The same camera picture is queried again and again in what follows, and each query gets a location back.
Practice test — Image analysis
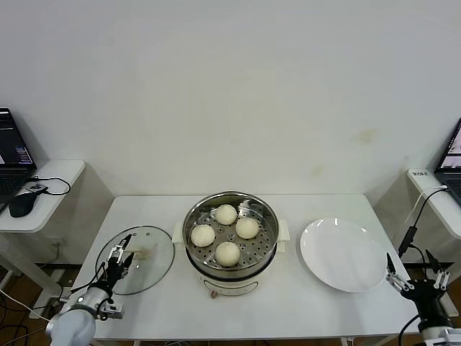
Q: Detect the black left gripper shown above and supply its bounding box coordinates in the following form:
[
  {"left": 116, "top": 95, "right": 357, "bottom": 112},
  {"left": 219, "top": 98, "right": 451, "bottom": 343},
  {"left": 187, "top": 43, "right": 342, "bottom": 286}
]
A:
[{"left": 104, "top": 233, "right": 137, "bottom": 289}]

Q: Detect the white side table with mouse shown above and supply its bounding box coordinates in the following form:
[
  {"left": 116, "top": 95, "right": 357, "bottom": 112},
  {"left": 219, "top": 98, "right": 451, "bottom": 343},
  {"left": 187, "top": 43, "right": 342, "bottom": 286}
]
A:
[{"left": 0, "top": 159, "right": 115, "bottom": 302}]

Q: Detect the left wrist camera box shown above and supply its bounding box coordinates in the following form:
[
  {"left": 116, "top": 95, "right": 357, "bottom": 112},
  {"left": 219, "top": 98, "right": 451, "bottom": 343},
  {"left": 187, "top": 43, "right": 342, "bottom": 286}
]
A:
[{"left": 97, "top": 300, "right": 125, "bottom": 321}]

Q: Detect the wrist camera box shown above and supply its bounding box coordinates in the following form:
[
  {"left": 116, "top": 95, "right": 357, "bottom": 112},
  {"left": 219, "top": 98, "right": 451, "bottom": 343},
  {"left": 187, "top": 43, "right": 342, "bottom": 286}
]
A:
[
  {"left": 436, "top": 327, "right": 461, "bottom": 346},
  {"left": 97, "top": 300, "right": 125, "bottom": 321}
]

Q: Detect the white steamed baozi bun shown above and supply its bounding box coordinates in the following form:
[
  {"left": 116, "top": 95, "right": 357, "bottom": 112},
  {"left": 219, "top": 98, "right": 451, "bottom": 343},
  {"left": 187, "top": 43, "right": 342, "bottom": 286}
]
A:
[
  {"left": 215, "top": 241, "right": 241, "bottom": 268},
  {"left": 235, "top": 217, "right": 260, "bottom": 240},
  {"left": 190, "top": 223, "right": 217, "bottom": 248},
  {"left": 215, "top": 204, "right": 238, "bottom": 226}
]

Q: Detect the black laptop with light windows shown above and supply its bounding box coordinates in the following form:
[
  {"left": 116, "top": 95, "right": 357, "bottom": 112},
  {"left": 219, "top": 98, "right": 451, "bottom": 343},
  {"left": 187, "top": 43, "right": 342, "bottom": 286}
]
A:
[{"left": 434, "top": 117, "right": 461, "bottom": 205}]

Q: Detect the black power adapter cable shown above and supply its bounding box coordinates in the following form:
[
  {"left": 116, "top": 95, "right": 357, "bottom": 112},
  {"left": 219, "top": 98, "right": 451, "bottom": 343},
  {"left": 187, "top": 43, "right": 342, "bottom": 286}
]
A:
[{"left": 398, "top": 186, "right": 449, "bottom": 307}]

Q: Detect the black usb cable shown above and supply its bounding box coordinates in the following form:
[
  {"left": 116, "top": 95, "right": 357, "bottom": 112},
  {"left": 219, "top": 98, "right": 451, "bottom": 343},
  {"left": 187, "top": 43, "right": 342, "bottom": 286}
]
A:
[{"left": 31, "top": 175, "right": 72, "bottom": 196}]

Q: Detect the black laptop with dark screen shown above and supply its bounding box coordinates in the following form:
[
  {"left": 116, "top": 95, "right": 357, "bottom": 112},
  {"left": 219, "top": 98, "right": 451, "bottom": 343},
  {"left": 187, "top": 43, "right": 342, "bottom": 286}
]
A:
[{"left": 0, "top": 107, "right": 38, "bottom": 213}]

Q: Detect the white round plate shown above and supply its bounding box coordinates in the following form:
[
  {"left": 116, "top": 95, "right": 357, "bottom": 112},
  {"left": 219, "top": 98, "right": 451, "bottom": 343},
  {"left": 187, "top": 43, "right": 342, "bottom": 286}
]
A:
[{"left": 300, "top": 217, "right": 389, "bottom": 293}]

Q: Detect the white flat cable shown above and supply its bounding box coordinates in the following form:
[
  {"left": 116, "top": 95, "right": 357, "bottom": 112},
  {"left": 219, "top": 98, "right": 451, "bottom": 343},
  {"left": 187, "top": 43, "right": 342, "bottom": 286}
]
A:
[{"left": 405, "top": 185, "right": 449, "bottom": 225}]

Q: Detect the black computer mouse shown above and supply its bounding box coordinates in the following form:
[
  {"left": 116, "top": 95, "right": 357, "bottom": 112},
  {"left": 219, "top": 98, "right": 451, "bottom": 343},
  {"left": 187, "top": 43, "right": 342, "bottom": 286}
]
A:
[{"left": 9, "top": 192, "right": 39, "bottom": 218}]

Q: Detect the round glass pot lid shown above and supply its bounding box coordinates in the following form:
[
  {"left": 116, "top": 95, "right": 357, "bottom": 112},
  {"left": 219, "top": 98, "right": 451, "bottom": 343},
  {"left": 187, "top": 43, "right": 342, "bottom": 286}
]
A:
[{"left": 95, "top": 225, "right": 176, "bottom": 296}]

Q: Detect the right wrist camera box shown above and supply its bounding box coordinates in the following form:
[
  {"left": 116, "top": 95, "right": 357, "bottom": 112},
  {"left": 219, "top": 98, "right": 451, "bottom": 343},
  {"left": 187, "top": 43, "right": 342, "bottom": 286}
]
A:
[{"left": 436, "top": 327, "right": 461, "bottom": 346}]

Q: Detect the cream electric cooking pot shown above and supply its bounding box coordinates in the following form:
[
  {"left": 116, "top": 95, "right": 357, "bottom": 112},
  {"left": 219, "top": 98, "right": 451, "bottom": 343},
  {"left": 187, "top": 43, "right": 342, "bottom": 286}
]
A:
[{"left": 171, "top": 218, "right": 291, "bottom": 300}]

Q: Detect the steel steamer basket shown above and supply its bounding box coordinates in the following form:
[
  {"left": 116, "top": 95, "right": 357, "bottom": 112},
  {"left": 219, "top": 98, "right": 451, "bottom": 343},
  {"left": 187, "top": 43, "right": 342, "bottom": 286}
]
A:
[{"left": 182, "top": 190, "right": 280, "bottom": 272}]

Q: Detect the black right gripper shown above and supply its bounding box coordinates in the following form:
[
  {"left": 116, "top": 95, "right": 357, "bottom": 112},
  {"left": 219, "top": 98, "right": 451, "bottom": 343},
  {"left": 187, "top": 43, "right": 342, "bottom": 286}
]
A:
[{"left": 385, "top": 249, "right": 451, "bottom": 327}]

